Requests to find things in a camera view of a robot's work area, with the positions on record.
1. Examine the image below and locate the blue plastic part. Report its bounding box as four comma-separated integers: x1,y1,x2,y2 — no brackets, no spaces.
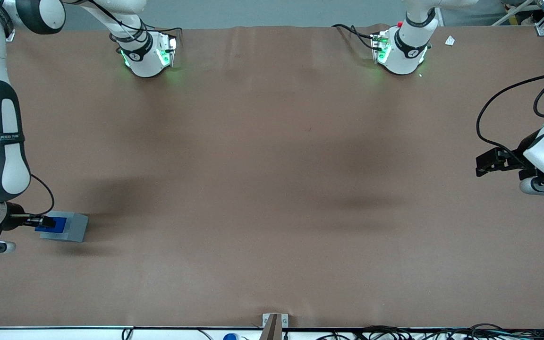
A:
35,211,68,233

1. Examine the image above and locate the paper table cover sheet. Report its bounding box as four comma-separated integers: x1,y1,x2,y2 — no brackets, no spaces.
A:
0,25,544,330

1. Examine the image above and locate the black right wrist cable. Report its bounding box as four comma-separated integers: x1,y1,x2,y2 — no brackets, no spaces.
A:
22,174,55,219

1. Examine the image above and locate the long black left wrist cable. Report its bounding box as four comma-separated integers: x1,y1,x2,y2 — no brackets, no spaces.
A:
476,73,544,161

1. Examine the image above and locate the aluminium frame profile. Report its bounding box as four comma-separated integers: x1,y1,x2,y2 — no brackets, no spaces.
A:
491,0,544,39

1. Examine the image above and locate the black cable bundle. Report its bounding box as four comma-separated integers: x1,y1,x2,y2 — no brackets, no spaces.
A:
314,323,544,340

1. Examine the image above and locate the black arm base cable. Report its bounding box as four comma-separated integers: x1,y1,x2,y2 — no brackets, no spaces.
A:
331,24,377,51

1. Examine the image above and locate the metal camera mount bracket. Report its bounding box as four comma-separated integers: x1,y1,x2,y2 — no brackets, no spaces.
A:
259,313,289,340

